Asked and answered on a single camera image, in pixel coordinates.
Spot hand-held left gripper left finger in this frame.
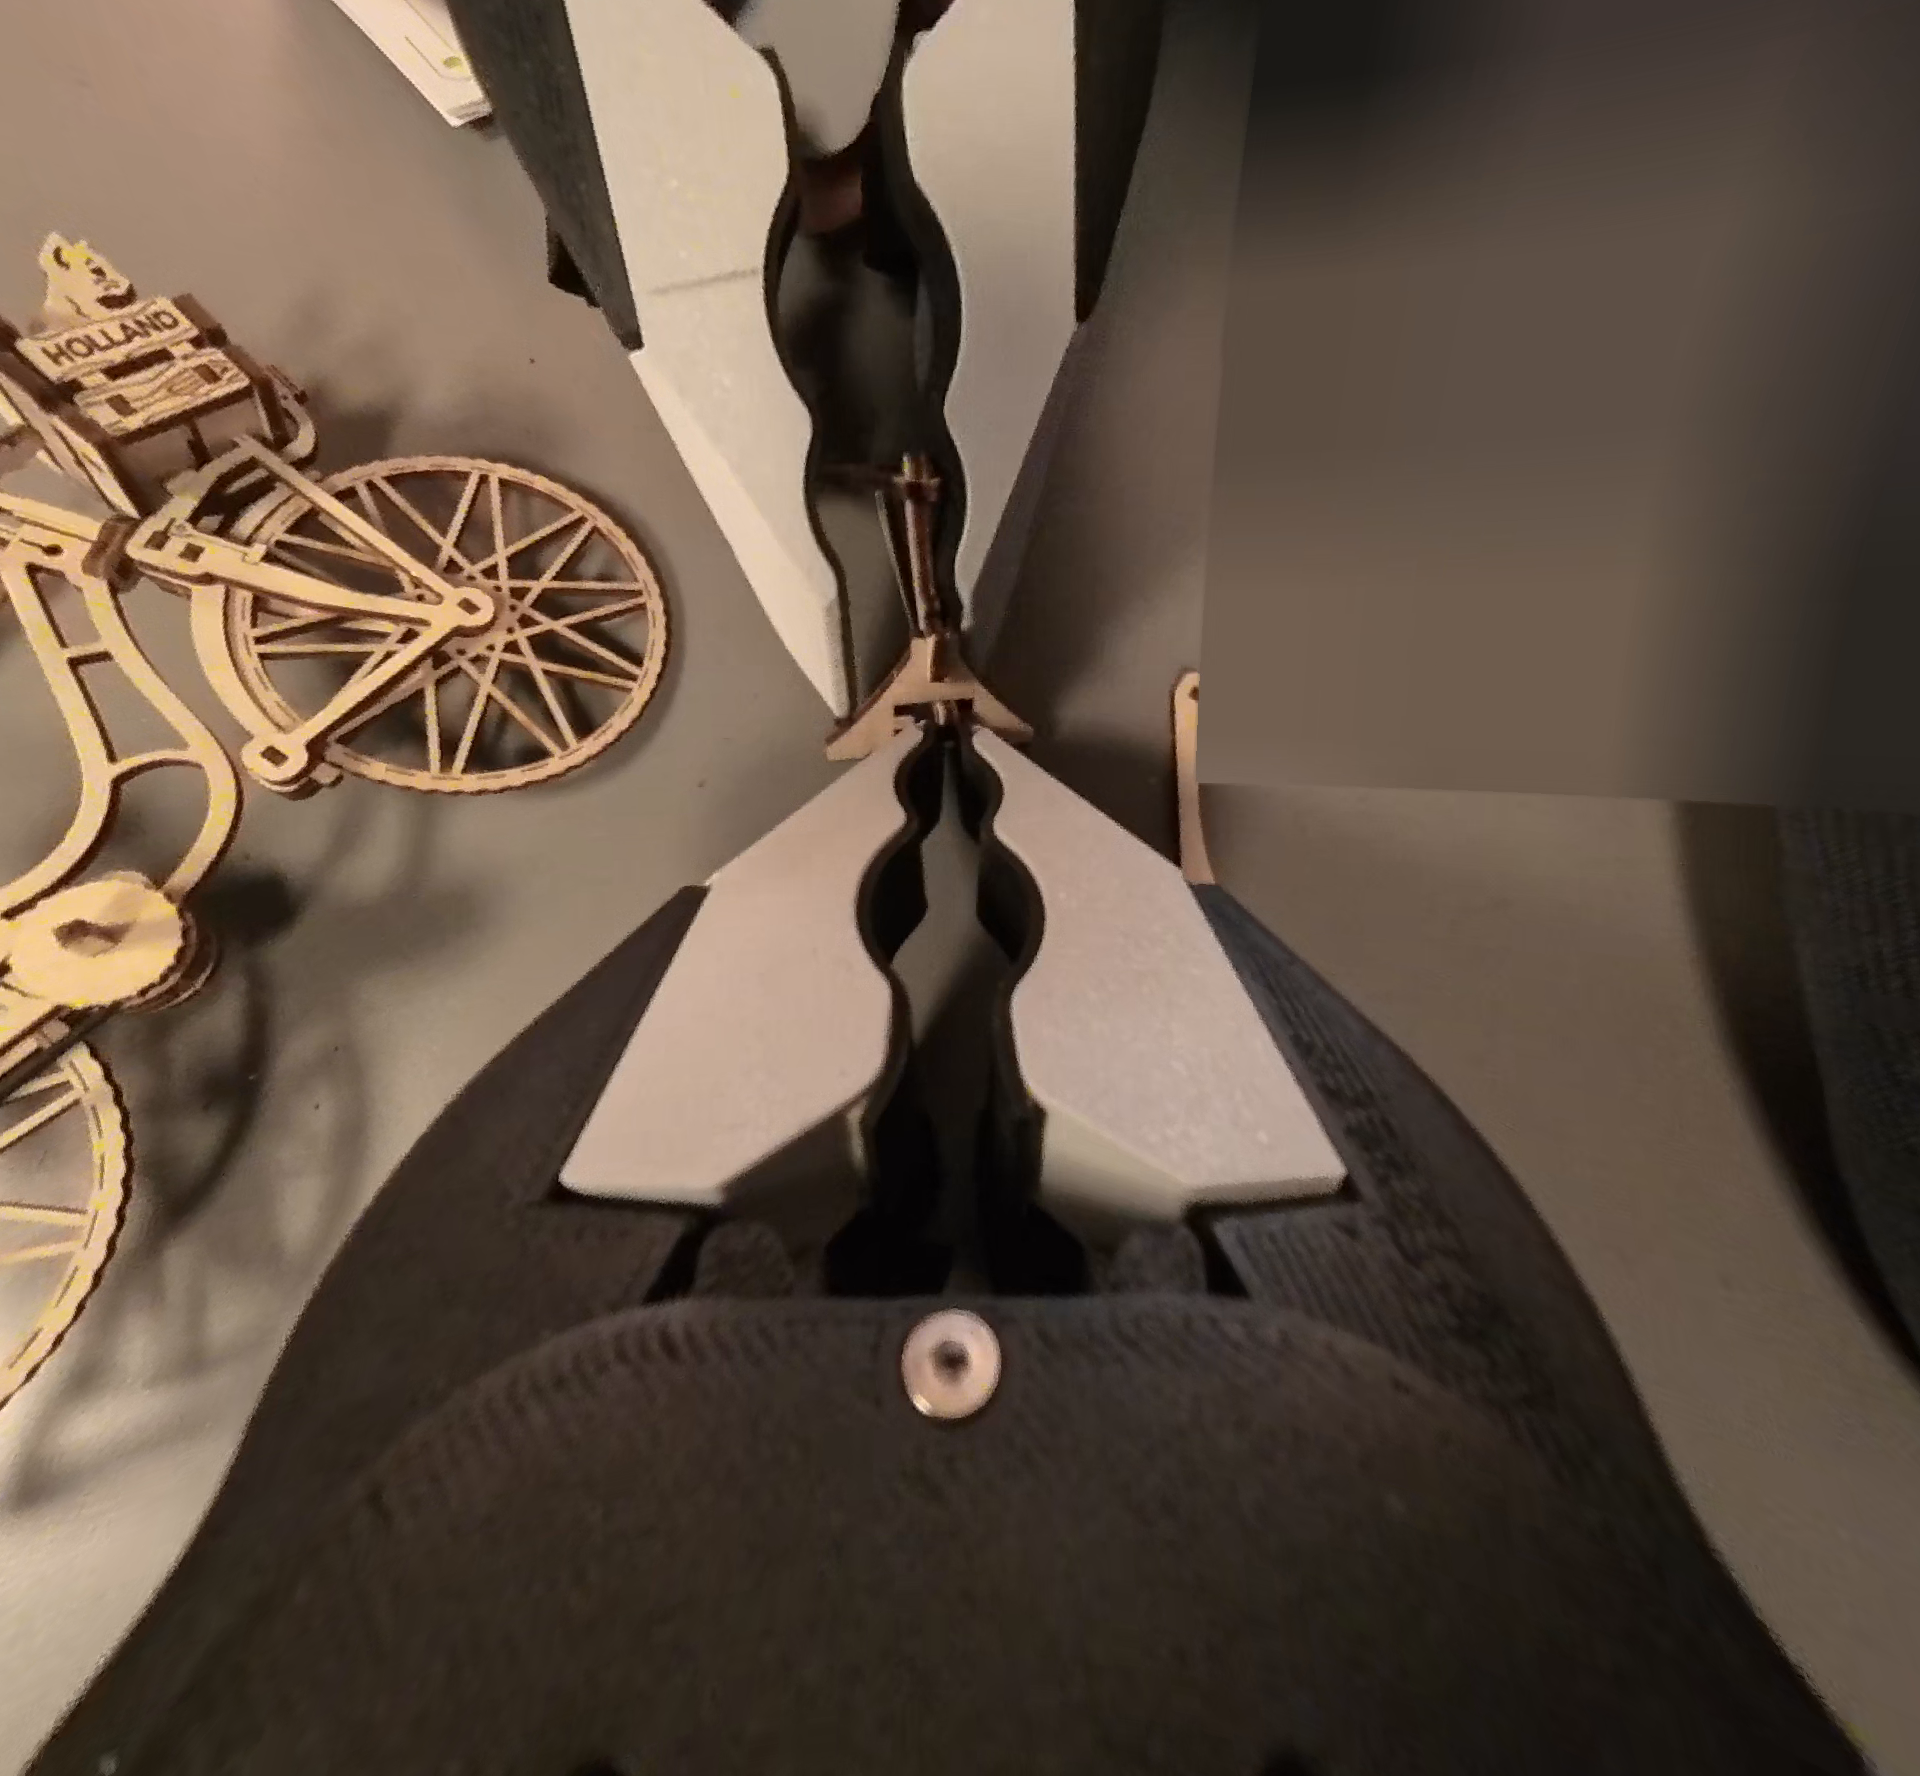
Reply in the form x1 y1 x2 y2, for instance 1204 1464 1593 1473
555 739 943 1201

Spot curved wooden strip square holes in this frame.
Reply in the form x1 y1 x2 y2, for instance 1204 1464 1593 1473
1172 669 1221 890

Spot slotted triangular wooden part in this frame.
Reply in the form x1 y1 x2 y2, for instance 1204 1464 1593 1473
824 636 1038 765

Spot dark knit fabric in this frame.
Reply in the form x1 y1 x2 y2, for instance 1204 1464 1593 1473
1778 809 1920 1373

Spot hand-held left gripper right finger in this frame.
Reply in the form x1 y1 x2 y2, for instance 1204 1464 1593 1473
967 731 1352 1201

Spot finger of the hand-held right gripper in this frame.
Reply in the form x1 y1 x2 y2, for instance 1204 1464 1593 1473
902 0 1084 661
555 0 903 716

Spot wooden tandem bicycle model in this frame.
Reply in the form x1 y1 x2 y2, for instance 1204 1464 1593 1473
0 231 669 1405

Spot thin wooden strip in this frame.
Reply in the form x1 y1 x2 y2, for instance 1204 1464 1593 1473
902 456 964 762

